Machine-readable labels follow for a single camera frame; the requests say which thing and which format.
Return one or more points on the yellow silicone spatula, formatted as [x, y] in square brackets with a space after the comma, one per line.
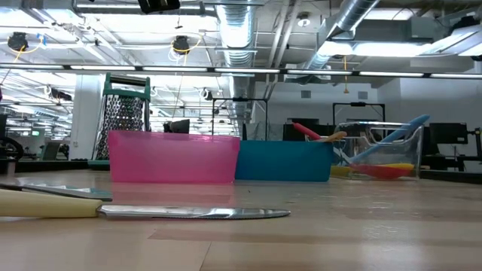
[340, 171]

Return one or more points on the light blue silicone spoon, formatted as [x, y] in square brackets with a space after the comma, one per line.
[399, 131]

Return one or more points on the black monitor on arm mount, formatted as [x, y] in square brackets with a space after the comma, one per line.
[448, 133]

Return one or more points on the black crossbar with light strips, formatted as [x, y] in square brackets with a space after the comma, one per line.
[138, 69]

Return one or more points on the teal metal box grater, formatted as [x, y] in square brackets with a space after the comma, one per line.
[124, 113]

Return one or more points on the dark tilted monitor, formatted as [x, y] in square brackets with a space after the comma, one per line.
[179, 127]

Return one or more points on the pink translucent plastic bin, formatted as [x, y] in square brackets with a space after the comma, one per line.
[173, 158]

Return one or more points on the blue plastic bin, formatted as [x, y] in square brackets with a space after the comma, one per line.
[282, 162]

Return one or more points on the clear plastic bin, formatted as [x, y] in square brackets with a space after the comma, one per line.
[418, 158]

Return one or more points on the silver ribbed ventilation duct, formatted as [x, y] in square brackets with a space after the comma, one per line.
[237, 30]
[354, 11]

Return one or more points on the black frame stand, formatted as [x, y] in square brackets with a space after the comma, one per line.
[357, 104]
[241, 99]

